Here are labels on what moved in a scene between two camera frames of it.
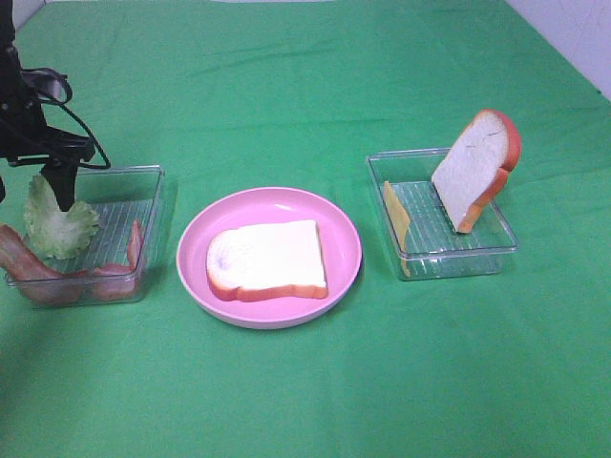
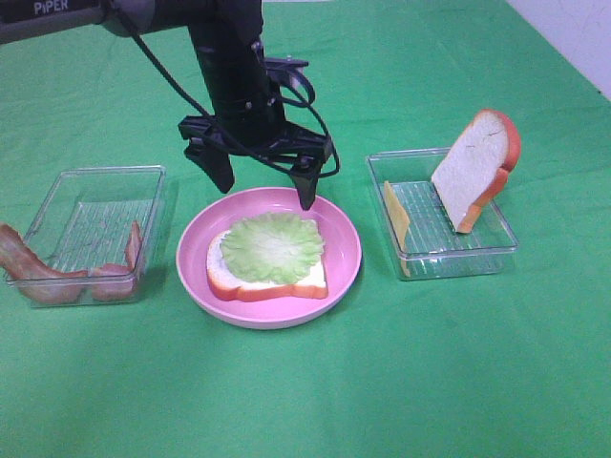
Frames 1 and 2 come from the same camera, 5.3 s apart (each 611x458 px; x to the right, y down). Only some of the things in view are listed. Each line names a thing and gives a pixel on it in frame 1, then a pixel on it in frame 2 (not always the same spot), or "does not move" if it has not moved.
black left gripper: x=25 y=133 → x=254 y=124
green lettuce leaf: x=56 y=232 → x=274 y=247
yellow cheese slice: x=399 y=219 does not move
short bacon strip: x=113 y=281 does not move
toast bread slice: x=476 y=165 does not move
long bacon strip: x=38 y=281 does not move
